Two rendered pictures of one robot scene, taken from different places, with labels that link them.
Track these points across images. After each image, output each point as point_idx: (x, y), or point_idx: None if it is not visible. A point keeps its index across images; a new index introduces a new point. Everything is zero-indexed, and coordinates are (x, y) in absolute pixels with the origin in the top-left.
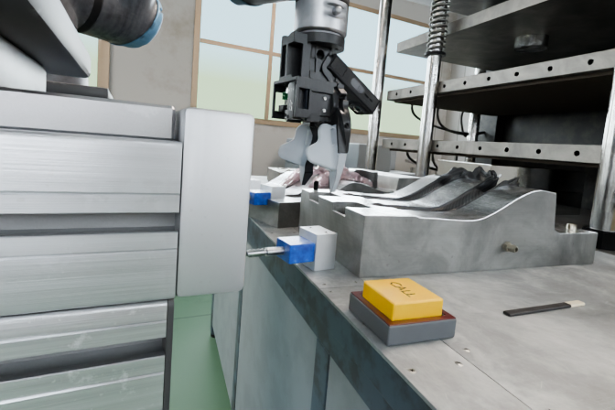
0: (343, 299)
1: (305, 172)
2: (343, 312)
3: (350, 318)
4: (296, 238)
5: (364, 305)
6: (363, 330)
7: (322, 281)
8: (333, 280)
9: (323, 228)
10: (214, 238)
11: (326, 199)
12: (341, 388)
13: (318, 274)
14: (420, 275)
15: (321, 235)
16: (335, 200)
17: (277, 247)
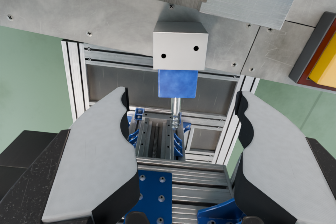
0: (272, 69)
1: (129, 110)
2: (289, 84)
3: (300, 86)
4: (171, 77)
5: (321, 88)
6: (319, 88)
7: (227, 61)
8: (231, 48)
9: (172, 36)
10: None
11: None
12: None
13: (207, 53)
14: None
15: (205, 62)
16: None
17: (178, 101)
